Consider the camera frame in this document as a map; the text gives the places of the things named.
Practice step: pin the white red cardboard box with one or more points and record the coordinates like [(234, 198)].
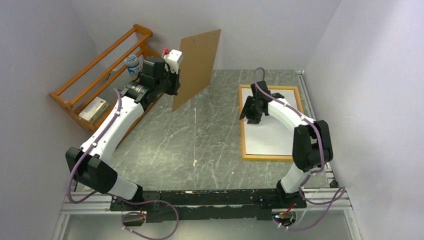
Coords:
[(94, 110)]

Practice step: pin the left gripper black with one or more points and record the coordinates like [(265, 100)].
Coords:
[(176, 85)]

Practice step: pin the brown cardboard backing board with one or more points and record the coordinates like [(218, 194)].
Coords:
[(199, 54)]

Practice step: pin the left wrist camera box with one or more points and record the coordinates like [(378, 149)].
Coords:
[(173, 58)]

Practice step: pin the yellow wooden picture frame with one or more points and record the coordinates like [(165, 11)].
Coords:
[(265, 157)]

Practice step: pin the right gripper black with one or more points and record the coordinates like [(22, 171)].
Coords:
[(252, 119)]

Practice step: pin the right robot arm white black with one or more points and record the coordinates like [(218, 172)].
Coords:
[(283, 125)]

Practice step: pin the orange wooden shelf rack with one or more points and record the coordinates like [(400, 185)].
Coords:
[(105, 69)]

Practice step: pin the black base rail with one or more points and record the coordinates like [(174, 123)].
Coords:
[(260, 204)]

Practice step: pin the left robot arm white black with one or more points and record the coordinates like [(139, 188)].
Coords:
[(90, 163)]

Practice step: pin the white blue lidded jar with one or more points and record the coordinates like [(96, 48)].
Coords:
[(132, 64)]

